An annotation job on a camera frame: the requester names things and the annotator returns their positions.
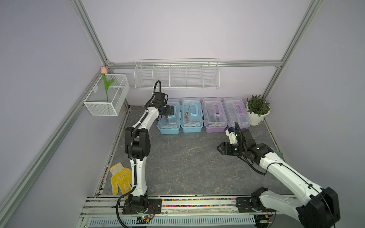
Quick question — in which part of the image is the light blue toolbox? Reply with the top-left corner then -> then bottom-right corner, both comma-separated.
157,99 -> 181,135
181,98 -> 203,133

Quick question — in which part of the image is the purple toolbox with ratchet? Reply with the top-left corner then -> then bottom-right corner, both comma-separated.
202,97 -> 228,133

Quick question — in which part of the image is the purple toolbox with wrench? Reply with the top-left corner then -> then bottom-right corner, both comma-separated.
222,97 -> 250,129

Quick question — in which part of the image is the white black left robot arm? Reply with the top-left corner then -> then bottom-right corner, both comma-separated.
122,80 -> 175,214

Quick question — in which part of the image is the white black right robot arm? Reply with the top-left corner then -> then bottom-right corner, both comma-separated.
217,123 -> 340,228

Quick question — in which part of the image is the green dustpan brush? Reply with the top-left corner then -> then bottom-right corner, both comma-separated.
274,150 -> 284,160

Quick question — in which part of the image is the white potted green plant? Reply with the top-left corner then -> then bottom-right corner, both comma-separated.
246,95 -> 271,126

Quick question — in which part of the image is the pink artificial tulip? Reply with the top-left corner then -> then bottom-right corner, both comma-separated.
101,66 -> 115,102

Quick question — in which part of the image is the yellow work glove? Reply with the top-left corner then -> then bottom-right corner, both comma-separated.
109,162 -> 132,195

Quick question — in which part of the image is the white wire wall shelf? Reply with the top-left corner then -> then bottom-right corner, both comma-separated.
134,59 -> 220,90

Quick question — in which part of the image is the white mesh wall basket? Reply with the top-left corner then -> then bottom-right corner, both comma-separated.
84,74 -> 130,116

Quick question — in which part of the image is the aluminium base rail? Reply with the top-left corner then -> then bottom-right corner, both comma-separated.
76,195 -> 301,228

